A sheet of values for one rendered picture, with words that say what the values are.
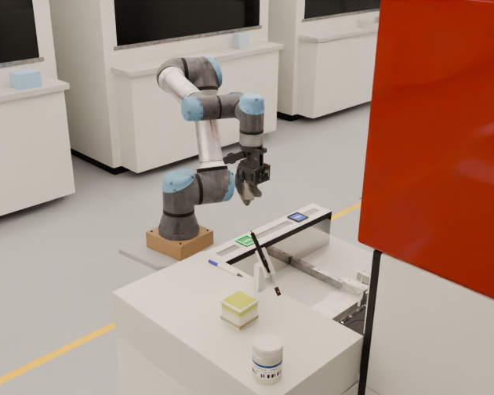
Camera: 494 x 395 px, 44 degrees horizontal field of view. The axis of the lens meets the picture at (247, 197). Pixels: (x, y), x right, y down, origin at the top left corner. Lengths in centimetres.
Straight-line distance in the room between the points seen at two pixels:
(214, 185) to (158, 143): 287
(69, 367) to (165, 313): 147
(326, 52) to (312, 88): 39
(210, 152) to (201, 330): 81
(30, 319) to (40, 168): 138
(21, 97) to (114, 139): 103
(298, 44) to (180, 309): 491
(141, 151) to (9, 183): 109
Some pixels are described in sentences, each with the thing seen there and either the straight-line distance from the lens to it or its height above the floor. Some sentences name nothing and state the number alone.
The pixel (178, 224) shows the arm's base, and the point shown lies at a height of 94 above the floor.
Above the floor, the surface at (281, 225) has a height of 96.
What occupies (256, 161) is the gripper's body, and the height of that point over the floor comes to 127.
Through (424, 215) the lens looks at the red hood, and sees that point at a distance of 141.
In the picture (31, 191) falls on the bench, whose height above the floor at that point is 19.
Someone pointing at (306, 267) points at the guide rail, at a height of 84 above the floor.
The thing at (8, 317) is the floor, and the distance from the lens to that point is 357.
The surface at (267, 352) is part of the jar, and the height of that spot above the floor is 106.
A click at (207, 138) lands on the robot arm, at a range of 226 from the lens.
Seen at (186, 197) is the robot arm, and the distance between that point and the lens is 220.
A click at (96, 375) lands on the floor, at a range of 307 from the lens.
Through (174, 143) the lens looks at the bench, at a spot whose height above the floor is 24.
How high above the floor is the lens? 194
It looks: 24 degrees down
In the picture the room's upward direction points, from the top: 1 degrees clockwise
